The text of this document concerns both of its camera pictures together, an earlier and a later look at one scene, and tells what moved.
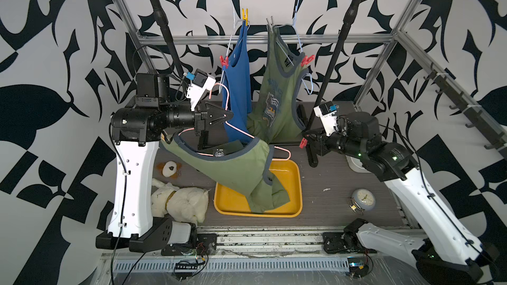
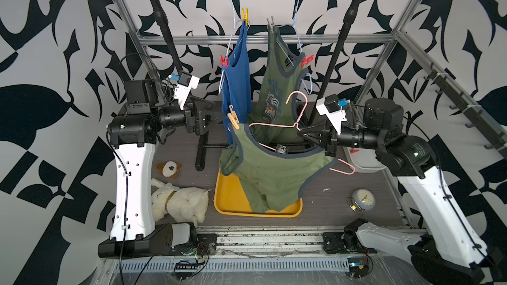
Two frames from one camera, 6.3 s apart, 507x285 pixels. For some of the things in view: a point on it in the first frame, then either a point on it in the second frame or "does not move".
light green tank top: [245, 171] to [270, 180]
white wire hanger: [234, 21] does not move
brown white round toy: [169, 169] does not move
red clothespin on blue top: [224, 61] does not move
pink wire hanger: [232, 126] to [296, 125]
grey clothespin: [269, 25] does not move
